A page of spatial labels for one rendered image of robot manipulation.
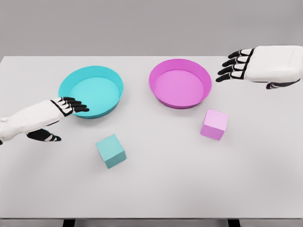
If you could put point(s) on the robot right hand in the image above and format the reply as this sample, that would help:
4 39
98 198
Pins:
272 62

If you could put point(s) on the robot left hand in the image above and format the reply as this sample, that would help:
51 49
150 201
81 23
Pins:
39 114

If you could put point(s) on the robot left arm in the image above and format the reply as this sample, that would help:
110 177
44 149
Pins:
6 128

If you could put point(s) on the cyan plate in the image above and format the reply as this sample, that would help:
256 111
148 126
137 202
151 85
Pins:
93 92

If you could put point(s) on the cyan block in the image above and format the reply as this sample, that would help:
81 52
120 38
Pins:
110 151

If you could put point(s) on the pink block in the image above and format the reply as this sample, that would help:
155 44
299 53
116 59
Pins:
215 124

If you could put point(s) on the pink plate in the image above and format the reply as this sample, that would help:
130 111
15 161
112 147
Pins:
180 84

